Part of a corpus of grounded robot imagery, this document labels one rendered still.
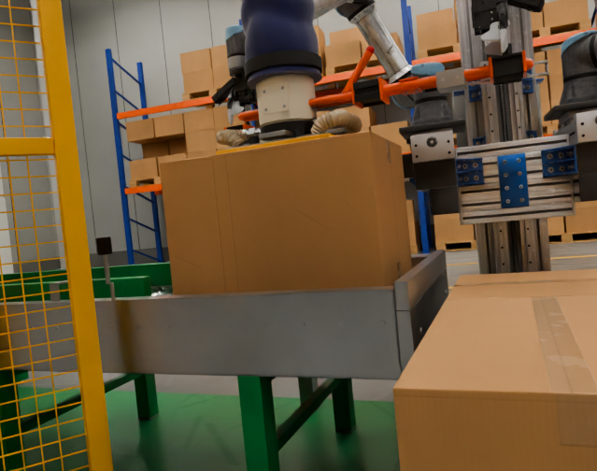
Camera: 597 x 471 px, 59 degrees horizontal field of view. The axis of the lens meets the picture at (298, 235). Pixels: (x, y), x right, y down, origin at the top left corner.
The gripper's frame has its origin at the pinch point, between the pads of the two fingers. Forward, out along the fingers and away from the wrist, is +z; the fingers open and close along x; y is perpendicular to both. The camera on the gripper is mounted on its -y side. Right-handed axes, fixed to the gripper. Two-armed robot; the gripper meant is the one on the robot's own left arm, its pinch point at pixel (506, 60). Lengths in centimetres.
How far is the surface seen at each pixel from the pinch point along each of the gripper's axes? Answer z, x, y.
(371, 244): 42, 21, 33
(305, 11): -23, 4, 50
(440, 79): 2.5, 3.5, 15.9
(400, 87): 2.4, 3.4, 26.2
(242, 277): 48, 22, 68
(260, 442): 85, 37, 60
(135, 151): -139, -776, 747
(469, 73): 2.2, 3.4, 8.8
